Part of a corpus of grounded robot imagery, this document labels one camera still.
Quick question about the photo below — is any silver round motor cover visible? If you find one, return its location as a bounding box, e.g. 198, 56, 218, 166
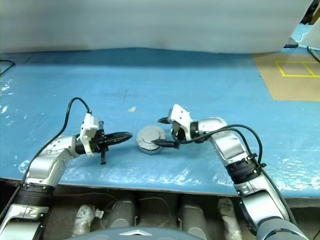
136, 124, 166, 152

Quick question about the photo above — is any grey rounded cylinder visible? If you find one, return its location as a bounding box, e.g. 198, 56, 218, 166
106, 198, 137, 228
179, 197, 212, 238

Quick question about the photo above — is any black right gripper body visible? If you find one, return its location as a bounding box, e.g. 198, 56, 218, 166
170, 122, 187, 144

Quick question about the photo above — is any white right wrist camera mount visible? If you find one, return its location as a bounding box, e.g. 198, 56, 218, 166
166, 103, 192, 141

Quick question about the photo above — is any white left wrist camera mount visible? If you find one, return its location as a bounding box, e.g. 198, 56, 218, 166
79, 112, 99, 157

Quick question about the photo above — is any brown cardboard sheet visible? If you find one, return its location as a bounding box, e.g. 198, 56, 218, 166
252, 52, 320, 102

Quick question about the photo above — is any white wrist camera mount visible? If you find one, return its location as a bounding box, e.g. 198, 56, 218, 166
166, 103, 192, 141
79, 112, 99, 157

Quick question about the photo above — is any thin black cable loop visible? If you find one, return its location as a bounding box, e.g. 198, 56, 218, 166
0, 59, 16, 76

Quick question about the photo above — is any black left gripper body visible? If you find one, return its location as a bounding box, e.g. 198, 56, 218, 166
88, 120, 111, 166

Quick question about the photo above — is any blue plastic table cover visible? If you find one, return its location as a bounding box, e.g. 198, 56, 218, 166
0, 47, 320, 198

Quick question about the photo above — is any white foam sheet backdrop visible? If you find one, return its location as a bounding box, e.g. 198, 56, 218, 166
0, 0, 313, 55

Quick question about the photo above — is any grey robot torso with logo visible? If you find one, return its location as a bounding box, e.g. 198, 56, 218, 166
86, 226, 198, 240

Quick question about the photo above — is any white leaning panel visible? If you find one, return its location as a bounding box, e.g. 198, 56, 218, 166
298, 17, 320, 51

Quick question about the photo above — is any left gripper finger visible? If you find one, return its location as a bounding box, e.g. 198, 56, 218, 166
107, 136, 132, 148
104, 131, 133, 142

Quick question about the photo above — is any white wrapped bundle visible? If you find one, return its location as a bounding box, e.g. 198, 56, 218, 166
72, 204, 95, 237
217, 198, 242, 240

